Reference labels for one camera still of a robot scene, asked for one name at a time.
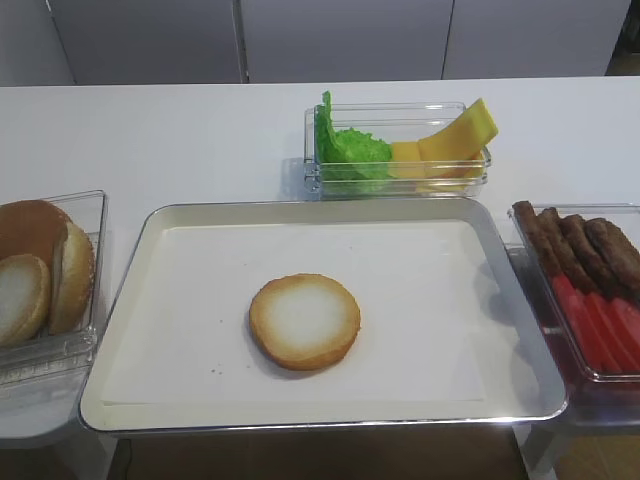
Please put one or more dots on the clear bin patties and tomato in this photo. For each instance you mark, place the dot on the clear bin patties and tomato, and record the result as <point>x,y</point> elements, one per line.
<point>552,317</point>

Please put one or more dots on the long curved cheese slice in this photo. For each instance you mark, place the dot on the long curved cheese slice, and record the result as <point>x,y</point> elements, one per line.
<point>449,153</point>

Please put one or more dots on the brown meat patty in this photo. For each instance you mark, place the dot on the brown meat patty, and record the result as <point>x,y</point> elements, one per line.
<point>531,227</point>
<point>569,263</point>
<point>620,255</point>
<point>573,229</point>

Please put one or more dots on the upright bun half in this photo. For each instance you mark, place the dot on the upright bun half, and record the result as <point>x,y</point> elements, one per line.
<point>73,267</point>

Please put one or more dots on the front bun half cut-side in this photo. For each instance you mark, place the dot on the front bun half cut-side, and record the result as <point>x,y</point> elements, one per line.
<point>25,297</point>

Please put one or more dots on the small yellow cheese slice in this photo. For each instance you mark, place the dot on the small yellow cheese slice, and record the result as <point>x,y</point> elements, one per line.
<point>406,162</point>

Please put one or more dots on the green lettuce leaf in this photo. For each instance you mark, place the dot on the green lettuce leaf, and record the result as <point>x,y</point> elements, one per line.
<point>361,158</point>
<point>326,148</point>

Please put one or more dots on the brown top bun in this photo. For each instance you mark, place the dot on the brown top bun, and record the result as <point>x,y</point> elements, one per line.
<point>31,227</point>

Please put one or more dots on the red tomato slice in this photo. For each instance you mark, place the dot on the red tomato slice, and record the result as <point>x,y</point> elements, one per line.
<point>595,353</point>
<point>629,313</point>
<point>629,339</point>
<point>605,331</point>

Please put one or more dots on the bottom bun on tray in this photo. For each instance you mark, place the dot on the bottom bun on tray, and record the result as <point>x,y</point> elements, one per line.
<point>304,322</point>

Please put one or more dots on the clear bin with buns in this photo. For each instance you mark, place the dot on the clear bin with buns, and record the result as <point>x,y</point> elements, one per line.
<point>46,354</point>

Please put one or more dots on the clear bin lettuce and cheese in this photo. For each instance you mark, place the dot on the clear bin lettuce and cheese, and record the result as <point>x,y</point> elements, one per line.
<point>390,122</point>

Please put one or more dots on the green lettuce leaf lying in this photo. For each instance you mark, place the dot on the green lettuce leaf lying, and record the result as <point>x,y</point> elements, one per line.
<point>361,158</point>

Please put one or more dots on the silver metal baking tray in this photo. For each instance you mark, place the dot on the silver metal baking tray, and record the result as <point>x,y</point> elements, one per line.
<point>447,334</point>

